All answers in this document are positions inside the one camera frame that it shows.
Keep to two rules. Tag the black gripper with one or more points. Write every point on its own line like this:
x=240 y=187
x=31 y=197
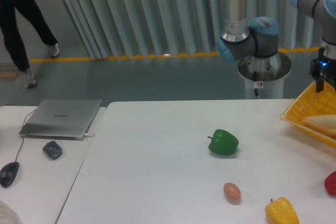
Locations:
x=322 y=69

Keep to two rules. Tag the triangular toast bread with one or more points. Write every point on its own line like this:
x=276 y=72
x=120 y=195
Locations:
x=324 y=124

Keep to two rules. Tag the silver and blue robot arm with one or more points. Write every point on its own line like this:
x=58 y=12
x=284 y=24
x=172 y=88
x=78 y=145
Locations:
x=255 y=45

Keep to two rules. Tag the yellow plastic basket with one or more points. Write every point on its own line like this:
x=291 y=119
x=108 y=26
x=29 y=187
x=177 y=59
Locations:
x=310 y=103

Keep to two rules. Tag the red bell pepper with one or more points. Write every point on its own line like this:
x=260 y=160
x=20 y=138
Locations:
x=330 y=184

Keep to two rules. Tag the green bell pepper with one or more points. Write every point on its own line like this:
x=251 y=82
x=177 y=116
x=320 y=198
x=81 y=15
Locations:
x=223 y=143

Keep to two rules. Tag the yellow bell pepper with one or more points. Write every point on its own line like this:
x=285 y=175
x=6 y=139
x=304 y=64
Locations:
x=281 y=211

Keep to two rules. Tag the brown egg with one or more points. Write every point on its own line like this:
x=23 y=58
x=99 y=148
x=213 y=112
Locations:
x=232 y=192

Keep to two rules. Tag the grey pleated curtain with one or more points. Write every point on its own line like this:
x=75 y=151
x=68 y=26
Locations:
x=155 y=27

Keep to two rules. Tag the black plastic adapter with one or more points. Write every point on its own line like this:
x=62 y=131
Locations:
x=53 y=150

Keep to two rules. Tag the silver laptop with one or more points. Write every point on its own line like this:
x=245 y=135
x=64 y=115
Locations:
x=67 y=119

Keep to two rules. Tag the black computer mouse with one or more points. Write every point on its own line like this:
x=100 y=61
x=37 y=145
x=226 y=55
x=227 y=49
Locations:
x=9 y=173

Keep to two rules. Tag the white cloth with print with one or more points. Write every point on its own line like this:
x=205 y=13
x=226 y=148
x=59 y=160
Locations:
x=8 y=216

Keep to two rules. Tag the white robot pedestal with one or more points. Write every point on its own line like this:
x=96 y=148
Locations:
x=264 y=77

